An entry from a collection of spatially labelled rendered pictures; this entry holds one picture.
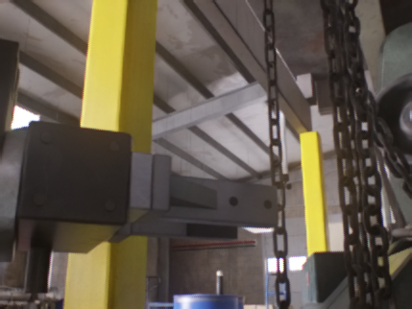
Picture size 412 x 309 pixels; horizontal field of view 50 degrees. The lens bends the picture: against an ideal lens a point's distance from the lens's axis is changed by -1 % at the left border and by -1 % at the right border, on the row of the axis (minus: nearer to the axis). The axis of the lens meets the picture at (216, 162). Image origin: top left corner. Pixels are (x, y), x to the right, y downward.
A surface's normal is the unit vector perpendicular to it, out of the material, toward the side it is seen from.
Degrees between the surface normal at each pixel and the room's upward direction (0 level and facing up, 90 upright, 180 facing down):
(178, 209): 90
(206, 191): 90
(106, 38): 90
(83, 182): 90
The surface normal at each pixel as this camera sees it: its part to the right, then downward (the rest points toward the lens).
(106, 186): 0.40, -0.29
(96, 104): -0.42, -0.28
